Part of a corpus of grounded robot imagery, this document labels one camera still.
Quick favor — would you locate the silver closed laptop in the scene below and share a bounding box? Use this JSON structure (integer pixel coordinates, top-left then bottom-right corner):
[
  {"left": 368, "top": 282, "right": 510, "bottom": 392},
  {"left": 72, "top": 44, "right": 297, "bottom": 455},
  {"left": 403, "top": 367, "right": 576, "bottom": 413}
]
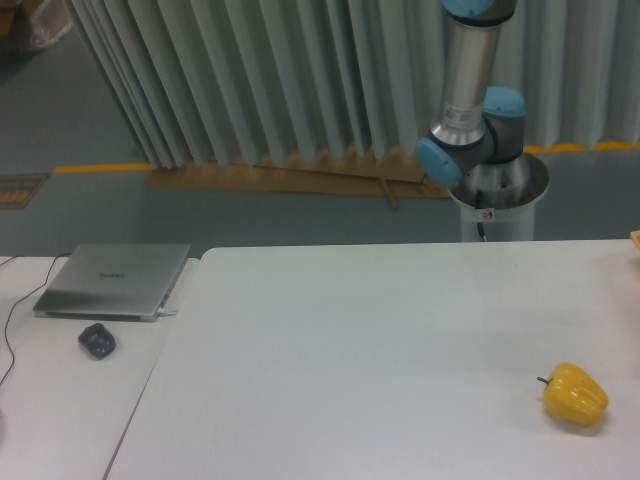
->
[{"left": 33, "top": 243, "right": 191, "bottom": 321}]

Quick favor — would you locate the white usb plug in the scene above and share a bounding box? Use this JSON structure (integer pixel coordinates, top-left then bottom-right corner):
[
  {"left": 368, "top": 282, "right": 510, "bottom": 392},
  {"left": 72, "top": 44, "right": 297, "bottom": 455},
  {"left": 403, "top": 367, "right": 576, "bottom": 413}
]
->
[{"left": 157, "top": 309, "right": 178, "bottom": 317}]

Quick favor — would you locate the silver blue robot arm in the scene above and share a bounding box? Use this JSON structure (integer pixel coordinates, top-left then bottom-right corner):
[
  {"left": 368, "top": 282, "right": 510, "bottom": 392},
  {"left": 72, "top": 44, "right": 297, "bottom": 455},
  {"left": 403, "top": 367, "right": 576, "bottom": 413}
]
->
[{"left": 416, "top": 1, "right": 549, "bottom": 210}]

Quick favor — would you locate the yellow bell pepper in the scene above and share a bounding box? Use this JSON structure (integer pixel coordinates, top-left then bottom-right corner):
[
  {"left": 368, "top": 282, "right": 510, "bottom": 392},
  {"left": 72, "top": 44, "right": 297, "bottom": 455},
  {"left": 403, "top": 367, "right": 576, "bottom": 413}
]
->
[{"left": 536, "top": 362, "right": 609, "bottom": 427}]

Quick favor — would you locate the pale green folding curtain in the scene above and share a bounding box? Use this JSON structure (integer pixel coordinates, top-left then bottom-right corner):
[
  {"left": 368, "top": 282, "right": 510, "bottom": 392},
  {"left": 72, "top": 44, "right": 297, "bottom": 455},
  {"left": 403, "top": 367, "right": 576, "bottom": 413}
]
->
[{"left": 67, "top": 1, "right": 639, "bottom": 168}]

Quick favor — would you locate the wooden tray corner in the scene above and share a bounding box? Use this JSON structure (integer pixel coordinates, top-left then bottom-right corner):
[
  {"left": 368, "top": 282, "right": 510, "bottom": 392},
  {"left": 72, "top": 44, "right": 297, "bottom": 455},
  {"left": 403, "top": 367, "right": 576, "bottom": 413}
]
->
[{"left": 629, "top": 230, "right": 640, "bottom": 250}]

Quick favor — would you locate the black mouse cable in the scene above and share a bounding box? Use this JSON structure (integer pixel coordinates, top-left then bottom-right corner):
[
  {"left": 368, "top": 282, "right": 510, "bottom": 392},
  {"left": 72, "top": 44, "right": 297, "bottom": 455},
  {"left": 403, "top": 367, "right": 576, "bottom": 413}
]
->
[{"left": 0, "top": 254, "right": 71, "bottom": 389}]

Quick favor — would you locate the clear plastic bag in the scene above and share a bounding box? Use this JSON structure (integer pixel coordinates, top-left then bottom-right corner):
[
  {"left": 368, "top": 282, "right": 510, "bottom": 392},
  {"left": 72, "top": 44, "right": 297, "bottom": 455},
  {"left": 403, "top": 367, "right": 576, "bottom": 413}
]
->
[{"left": 19, "top": 0, "right": 73, "bottom": 51}]

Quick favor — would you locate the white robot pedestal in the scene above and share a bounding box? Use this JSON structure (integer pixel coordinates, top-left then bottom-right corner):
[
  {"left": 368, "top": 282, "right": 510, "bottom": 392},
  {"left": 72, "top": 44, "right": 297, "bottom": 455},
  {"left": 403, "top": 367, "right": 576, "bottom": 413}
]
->
[{"left": 449, "top": 188, "right": 548, "bottom": 242}]

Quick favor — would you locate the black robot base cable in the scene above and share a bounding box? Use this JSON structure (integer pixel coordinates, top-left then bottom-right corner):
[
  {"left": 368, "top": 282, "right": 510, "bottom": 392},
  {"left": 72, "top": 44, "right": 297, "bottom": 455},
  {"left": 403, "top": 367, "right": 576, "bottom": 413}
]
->
[{"left": 474, "top": 189, "right": 489, "bottom": 243}]

